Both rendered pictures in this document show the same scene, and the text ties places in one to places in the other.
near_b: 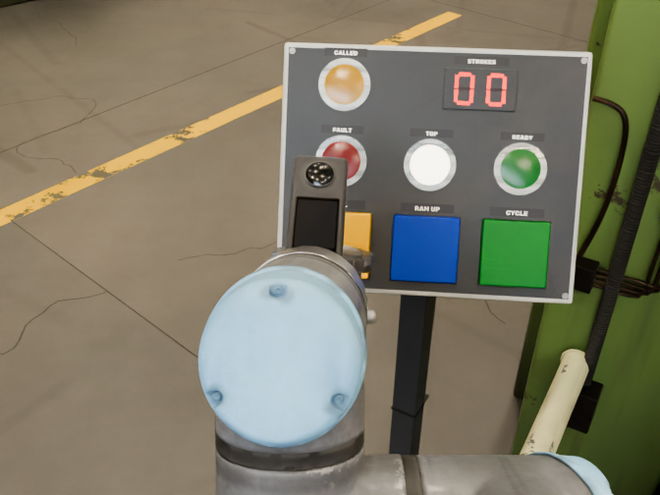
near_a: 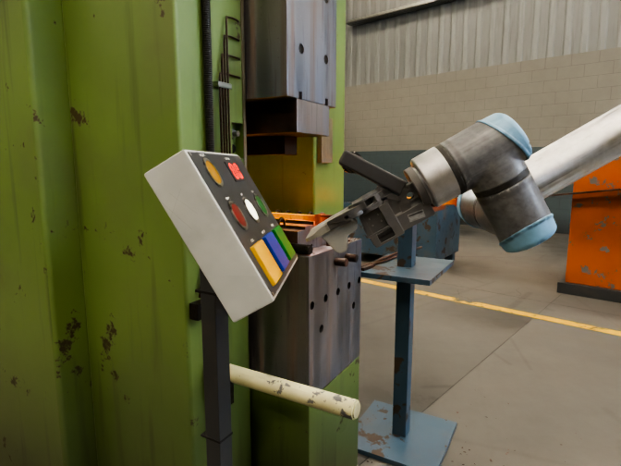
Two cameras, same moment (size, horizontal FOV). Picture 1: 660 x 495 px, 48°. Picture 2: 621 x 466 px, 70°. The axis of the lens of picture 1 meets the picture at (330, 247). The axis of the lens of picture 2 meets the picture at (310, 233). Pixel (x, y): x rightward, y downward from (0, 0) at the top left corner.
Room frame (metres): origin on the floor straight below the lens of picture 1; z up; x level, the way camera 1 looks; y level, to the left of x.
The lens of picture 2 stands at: (0.60, 0.76, 1.17)
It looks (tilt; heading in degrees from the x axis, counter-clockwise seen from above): 9 degrees down; 270
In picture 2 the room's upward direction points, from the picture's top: straight up
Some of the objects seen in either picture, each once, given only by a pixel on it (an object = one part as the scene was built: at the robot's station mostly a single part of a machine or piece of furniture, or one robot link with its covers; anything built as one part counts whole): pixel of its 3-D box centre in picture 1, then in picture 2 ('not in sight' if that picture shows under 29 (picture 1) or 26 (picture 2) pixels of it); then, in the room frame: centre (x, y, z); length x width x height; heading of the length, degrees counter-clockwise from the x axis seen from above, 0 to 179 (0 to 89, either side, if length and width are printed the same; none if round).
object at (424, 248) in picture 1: (424, 248); (274, 251); (0.68, -0.11, 1.01); 0.07 x 0.05 x 0.07; 85
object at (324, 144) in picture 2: not in sight; (324, 140); (0.55, -0.98, 1.27); 0.09 x 0.02 x 0.17; 60
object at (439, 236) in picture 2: not in sight; (400, 231); (-0.52, -4.74, 0.36); 1.21 x 0.81 x 0.72; 144
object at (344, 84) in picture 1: (344, 84); (213, 172); (0.77, -0.02, 1.16); 0.05 x 0.03 x 0.04; 60
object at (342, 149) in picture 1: (341, 161); (238, 214); (0.73, -0.01, 1.09); 0.05 x 0.03 x 0.04; 60
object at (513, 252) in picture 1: (514, 253); (282, 243); (0.67, -0.21, 1.01); 0.07 x 0.05 x 0.07; 85
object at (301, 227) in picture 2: not in sight; (261, 229); (0.78, -0.75, 0.96); 0.42 x 0.20 x 0.09; 150
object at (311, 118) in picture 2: not in sight; (259, 121); (0.78, -0.75, 1.32); 0.42 x 0.20 x 0.10; 150
